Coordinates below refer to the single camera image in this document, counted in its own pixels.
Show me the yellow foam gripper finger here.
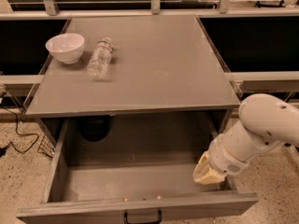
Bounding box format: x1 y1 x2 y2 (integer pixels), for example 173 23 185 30
192 151 226 185

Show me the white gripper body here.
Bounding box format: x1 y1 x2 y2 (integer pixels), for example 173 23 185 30
207 134 249 175

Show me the grey top drawer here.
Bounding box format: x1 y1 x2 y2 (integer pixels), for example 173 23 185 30
17 112 258 224

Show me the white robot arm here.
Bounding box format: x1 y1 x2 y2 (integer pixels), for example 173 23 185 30
192 93 299 185

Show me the grey drawer cabinet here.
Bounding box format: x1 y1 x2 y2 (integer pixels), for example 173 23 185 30
25 14 241 147

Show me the clear plastic water bottle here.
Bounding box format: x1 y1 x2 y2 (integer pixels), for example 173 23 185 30
87 37 113 80

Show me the white bowl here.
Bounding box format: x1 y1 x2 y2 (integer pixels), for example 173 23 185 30
45 34 85 63

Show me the grey metal railing frame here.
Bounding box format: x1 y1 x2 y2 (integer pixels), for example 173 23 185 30
0 0 299 110

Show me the black power cable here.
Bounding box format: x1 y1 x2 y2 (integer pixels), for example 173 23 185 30
0 91 57 159

